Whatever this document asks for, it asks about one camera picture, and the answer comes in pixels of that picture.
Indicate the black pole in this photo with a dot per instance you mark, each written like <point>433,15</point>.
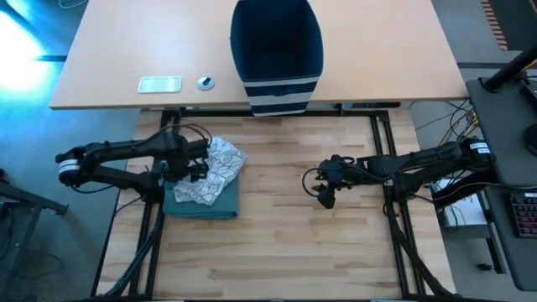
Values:
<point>507,69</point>

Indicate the round silver desk grommet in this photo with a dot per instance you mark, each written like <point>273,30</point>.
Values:
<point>205,84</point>

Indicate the white patterned cloth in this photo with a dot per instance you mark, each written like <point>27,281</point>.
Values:
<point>218,168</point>

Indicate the small black object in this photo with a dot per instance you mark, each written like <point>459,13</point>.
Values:
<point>486,267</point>

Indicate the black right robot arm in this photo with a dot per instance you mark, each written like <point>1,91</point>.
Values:
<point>419,165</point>

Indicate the black aluminium table frame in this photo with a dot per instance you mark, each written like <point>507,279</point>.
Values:
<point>335,113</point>

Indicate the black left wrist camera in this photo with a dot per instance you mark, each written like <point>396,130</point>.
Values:
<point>173,138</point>

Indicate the white box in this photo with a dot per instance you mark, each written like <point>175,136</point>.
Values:
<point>465,218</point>

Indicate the black support bar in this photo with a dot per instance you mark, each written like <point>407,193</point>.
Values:
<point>461,191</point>

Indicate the beige wooden desk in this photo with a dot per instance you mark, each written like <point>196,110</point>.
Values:
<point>377,50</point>

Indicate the navy white striped fabric bin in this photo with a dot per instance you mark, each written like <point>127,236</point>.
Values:
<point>277,96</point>

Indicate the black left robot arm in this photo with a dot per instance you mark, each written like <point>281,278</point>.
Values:
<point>117,151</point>

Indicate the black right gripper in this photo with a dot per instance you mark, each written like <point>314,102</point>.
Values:
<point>346,174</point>

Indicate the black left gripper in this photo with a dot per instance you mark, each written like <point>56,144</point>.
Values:
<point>178,161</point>

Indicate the black metal stand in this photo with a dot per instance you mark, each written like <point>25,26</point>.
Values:
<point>33,200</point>

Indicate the black flat device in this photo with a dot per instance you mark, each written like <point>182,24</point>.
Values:
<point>530,94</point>

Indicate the teal shirt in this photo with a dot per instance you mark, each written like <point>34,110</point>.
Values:
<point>201,211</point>

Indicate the black keyboard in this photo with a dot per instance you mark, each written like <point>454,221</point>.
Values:
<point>526,214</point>

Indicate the grey desk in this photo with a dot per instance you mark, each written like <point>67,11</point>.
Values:
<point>499,126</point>

